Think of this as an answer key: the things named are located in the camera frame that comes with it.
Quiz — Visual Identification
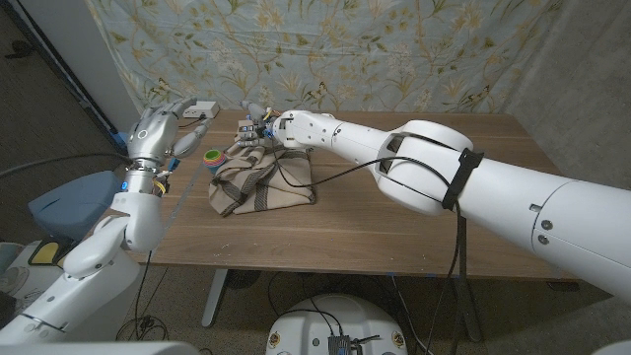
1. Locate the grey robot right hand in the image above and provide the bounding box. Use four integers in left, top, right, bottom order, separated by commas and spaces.
235, 101, 283, 149

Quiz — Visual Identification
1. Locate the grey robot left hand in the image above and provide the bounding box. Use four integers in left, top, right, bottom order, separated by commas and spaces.
125, 97, 212, 173

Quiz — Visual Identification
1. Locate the beige plaid fringed scarf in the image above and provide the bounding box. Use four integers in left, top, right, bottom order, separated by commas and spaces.
207, 142, 316, 218

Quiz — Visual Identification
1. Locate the white power strip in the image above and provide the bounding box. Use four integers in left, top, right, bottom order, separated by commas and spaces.
182, 101, 221, 120

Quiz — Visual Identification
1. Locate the blue padded stool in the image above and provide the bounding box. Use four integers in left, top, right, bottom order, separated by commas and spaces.
28, 170, 124, 243

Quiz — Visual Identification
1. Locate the black round floor fan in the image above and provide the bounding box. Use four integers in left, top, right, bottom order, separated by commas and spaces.
225, 269, 260, 291

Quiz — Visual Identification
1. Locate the yellow black foot pedal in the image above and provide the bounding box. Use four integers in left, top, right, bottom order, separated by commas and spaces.
28, 239, 75, 267

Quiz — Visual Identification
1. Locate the floral printed backdrop cloth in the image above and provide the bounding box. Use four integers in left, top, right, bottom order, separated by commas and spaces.
86, 0, 566, 144

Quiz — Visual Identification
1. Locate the white table leg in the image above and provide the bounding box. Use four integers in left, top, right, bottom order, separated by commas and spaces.
201, 268, 231, 329

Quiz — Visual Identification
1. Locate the white robot torso base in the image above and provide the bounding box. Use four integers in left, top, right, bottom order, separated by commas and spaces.
265, 294, 409, 355

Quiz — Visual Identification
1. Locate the grey table leg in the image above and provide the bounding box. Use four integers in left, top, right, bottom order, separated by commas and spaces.
451, 278, 483, 344

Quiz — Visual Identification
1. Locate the colourful stacked ring toy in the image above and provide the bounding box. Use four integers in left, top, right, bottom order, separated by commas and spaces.
202, 149, 228, 175

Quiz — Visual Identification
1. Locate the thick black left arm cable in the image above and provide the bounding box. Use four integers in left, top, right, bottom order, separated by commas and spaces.
0, 152, 133, 178

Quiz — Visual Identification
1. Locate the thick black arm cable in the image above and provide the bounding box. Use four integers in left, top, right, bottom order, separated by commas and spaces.
0, 152, 133, 178
423, 201, 469, 355

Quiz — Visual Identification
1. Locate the thin black right arm wire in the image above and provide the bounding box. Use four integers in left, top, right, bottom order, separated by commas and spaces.
270, 145, 453, 191

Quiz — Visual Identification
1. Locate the thin black arm wire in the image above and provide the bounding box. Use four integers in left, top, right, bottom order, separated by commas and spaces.
270, 145, 453, 191
132, 250, 154, 341

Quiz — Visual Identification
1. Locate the thin black left arm wire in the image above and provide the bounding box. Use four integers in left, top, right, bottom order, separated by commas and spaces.
132, 250, 154, 341

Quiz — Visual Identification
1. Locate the black coiled floor cable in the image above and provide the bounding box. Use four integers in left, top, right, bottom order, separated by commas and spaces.
115, 315, 169, 342

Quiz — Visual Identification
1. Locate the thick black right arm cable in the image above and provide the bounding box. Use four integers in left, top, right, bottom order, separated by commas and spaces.
423, 201, 469, 355

